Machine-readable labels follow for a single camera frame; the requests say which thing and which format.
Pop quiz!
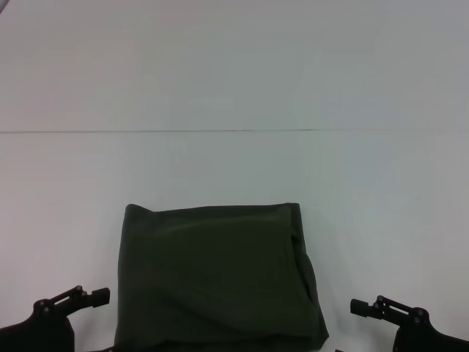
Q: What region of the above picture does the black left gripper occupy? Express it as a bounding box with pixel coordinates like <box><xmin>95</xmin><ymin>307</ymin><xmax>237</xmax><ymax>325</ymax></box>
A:
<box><xmin>0</xmin><ymin>285</ymin><xmax>118</xmax><ymax>352</ymax></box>

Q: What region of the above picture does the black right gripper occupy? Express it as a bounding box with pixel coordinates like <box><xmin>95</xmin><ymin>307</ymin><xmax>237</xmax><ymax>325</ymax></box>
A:
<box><xmin>333</xmin><ymin>294</ymin><xmax>469</xmax><ymax>352</ymax></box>

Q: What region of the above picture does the dark green shirt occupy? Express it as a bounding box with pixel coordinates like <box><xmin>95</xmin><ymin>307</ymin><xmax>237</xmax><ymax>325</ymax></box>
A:
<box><xmin>114</xmin><ymin>202</ymin><xmax>330</xmax><ymax>352</ymax></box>

